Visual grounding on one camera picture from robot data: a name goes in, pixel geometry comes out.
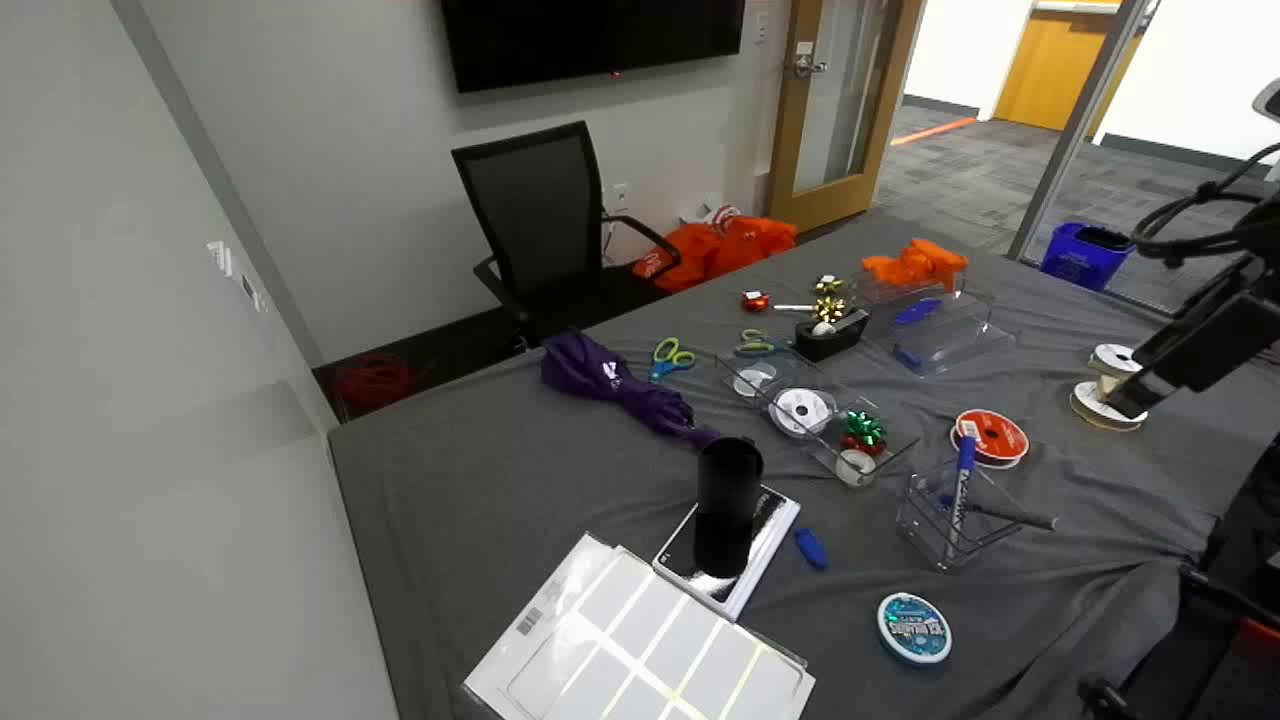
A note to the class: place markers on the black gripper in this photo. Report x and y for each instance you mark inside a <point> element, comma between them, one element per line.
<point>1220,340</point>

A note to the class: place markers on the grey marker blue cap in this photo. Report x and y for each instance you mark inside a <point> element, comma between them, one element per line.
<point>960,461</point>

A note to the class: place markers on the clear three compartment tray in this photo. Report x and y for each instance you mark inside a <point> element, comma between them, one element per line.
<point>899,452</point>

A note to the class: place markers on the blue bin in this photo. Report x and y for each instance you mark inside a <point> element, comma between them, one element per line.
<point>1080,254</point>

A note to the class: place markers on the orange ribbon spool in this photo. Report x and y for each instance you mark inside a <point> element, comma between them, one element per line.
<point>990,438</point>

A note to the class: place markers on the clear plastic box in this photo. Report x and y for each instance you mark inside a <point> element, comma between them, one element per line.
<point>955,337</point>

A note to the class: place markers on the orange cloth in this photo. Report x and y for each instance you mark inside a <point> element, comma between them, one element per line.
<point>914,264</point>

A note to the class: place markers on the red gift bow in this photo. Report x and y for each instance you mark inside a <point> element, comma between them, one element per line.
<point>874,451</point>

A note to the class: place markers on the green gift bow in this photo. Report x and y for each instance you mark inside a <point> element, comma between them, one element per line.
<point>862,426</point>

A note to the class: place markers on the clear tape roll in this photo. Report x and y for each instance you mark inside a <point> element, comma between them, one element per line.
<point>853,467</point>

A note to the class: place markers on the black rectangular box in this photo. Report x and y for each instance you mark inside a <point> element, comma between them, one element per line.
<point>835,337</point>

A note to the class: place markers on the gold gift bow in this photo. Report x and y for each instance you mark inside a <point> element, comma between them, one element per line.
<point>828,302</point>

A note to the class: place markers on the white ribbon spool purple ribbon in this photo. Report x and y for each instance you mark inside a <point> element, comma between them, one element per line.
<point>800,412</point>

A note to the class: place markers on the small clear round case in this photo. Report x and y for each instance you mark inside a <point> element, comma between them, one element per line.
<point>753,381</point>

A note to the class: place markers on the small red white tool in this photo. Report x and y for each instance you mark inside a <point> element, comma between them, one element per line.
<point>763,302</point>

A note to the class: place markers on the white flat box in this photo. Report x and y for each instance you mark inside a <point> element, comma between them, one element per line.
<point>765,554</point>

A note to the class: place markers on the wooden glass door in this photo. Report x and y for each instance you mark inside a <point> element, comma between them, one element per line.
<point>853,106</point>

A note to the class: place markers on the black cylinder cup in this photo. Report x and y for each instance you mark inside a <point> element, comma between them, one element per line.
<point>729,503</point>

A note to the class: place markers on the orange bag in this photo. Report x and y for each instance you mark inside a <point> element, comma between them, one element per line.
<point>713,250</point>

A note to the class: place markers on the blue green scissors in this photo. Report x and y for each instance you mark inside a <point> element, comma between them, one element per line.
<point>668,357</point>

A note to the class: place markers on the purple cloth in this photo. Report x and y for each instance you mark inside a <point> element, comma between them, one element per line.
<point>593,368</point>

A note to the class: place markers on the white label sheets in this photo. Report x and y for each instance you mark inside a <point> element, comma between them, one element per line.
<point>643,645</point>

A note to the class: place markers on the black mesh office chair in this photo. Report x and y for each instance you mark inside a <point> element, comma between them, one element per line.
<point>542,212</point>

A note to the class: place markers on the black wall television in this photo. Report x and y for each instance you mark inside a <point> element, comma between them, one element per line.
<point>593,40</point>

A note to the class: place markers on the white wall plate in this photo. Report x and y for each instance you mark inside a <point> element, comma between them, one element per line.
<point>227,257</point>

